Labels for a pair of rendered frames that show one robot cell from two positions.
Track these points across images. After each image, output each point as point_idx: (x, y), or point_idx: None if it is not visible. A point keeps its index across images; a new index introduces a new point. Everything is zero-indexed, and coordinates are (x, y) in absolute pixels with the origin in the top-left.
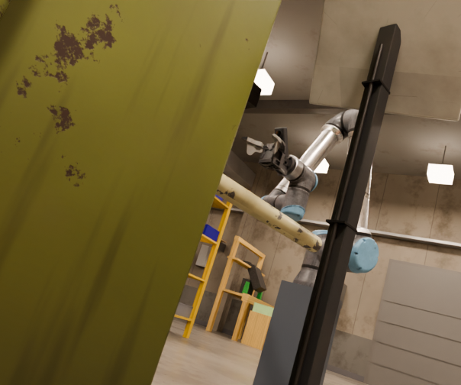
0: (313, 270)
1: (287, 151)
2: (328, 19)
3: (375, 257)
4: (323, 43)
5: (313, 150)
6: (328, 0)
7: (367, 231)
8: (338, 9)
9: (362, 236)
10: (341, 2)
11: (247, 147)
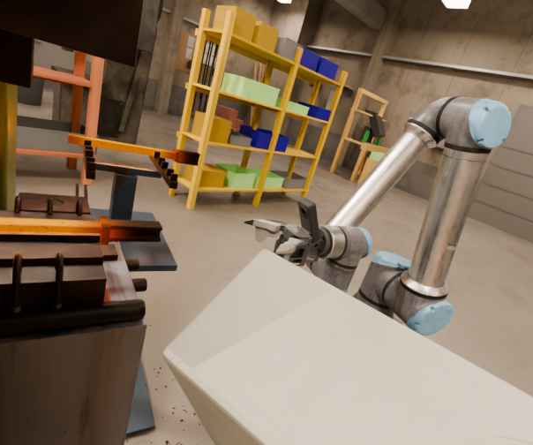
0: (369, 303)
1: (317, 234)
2: (210, 426)
3: (447, 320)
4: (218, 443)
5: (381, 173)
6: (188, 394)
7: (442, 291)
8: (230, 439)
9: (431, 300)
10: (234, 438)
11: (256, 231)
